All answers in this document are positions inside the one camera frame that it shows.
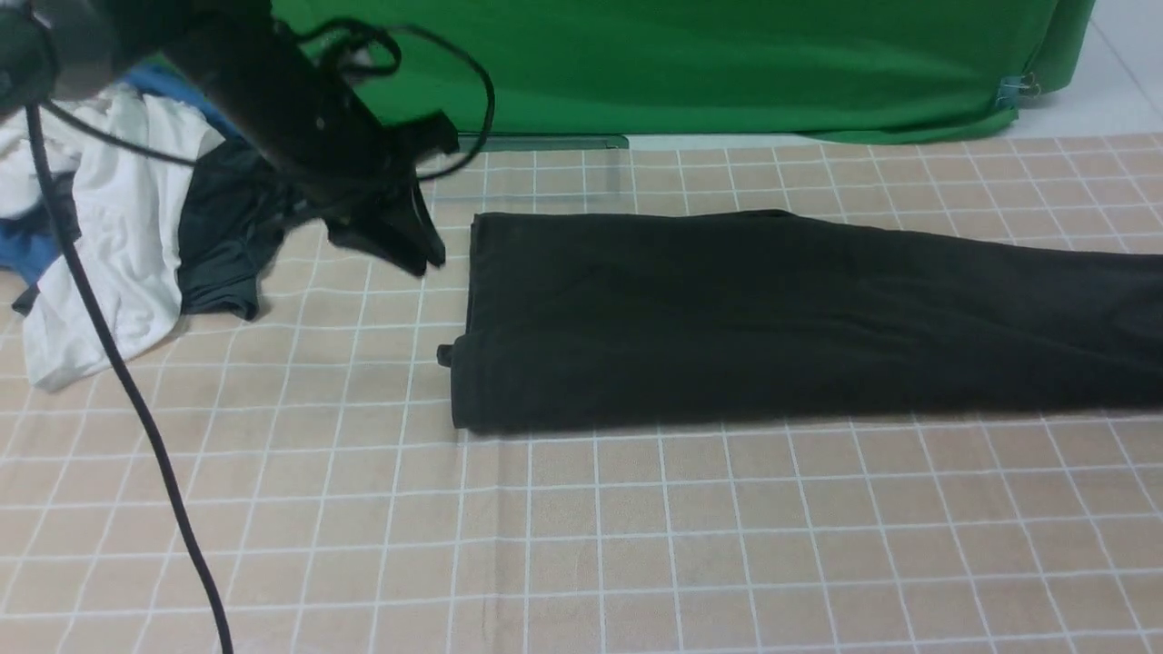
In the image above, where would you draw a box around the blue crumpled garment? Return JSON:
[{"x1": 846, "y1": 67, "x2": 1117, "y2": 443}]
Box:
[{"x1": 1, "y1": 64, "x2": 238, "y2": 285}]

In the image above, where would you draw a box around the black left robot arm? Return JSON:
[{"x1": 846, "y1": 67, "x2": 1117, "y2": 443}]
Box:
[{"x1": 3, "y1": 1, "x2": 461, "y2": 277}]

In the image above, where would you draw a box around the green backdrop cloth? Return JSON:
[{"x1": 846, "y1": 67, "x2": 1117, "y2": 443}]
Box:
[{"x1": 273, "y1": 1, "x2": 1094, "y2": 145}]

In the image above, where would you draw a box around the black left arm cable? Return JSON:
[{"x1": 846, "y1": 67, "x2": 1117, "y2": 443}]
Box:
[{"x1": 24, "y1": 17, "x2": 497, "y2": 654}]

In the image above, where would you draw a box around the blue binder clip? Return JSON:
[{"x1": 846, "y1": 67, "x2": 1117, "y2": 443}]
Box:
[{"x1": 994, "y1": 72, "x2": 1042, "y2": 109}]

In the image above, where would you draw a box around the dark teal crumpled shirt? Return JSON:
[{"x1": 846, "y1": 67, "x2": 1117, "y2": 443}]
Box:
[{"x1": 12, "y1": 137, "x2": 302, "y2": 322}]

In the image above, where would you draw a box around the checkered beige tablecloth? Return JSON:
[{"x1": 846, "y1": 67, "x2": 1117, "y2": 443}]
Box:
[{"x1": 0, "y1": 134, "x2": 1163, "y2": 654}]

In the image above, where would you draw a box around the dark gray long-sleeve shirt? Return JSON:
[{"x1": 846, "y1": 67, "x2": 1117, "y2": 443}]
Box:
[{"x1": 437, "y1": 209, "x2": 1162, "y2": 434}]

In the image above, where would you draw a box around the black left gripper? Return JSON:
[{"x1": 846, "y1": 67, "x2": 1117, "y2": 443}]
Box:
[{"x1": 164, "y1": 17, "x2": 461, "y2": 278}]

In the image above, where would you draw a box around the white crumpled shirt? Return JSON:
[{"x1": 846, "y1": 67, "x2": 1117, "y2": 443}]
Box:
[{"x1": 24, "y1": 85, "x2": 224, "y2": 391}]

